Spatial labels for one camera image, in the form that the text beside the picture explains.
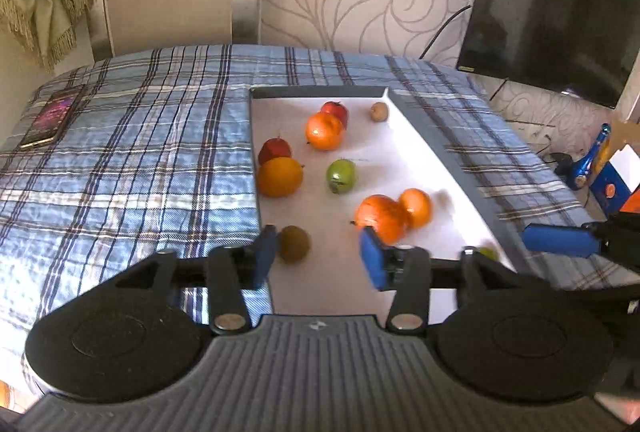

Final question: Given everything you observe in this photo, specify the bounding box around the black smartphone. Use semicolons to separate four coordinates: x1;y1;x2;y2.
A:
17;84;87;150

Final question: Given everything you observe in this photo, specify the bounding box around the yellowish orange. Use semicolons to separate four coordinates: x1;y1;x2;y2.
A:
256;157;305;199

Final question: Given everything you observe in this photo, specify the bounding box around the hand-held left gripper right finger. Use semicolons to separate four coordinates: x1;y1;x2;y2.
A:
359;227;525;334

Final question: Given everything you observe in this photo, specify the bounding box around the dark red apple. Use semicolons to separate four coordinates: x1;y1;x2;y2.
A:
257;137;292;166

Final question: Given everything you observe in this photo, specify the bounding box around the large mandarin orange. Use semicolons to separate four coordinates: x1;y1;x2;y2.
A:
354;194;412;245

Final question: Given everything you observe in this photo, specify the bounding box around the dark box with white inside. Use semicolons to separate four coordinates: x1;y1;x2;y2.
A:
248;84;518;319

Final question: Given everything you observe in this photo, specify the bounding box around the light green apple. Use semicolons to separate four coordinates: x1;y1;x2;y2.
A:
326;159;357;195

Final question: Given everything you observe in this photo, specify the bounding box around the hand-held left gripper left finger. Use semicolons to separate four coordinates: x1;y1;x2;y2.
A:
112;224;278;335

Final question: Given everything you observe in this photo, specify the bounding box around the blue orange carton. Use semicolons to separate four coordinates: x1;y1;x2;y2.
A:
590;119;640;216

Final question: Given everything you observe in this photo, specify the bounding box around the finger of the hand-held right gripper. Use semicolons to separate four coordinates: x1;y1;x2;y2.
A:
521;211;640;273
525;281;640;314

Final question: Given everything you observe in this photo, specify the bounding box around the blue plaid blanket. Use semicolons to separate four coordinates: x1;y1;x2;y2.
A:
0;43;626;400

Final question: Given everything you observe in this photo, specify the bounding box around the small orange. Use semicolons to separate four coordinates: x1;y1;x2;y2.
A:
398;188;433;229

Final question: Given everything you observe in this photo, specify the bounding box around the black television cable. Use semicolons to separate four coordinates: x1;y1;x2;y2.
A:
419;3;473;59

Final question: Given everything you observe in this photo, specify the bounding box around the blue glass bottle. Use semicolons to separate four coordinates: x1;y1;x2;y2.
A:
570;123;612;191

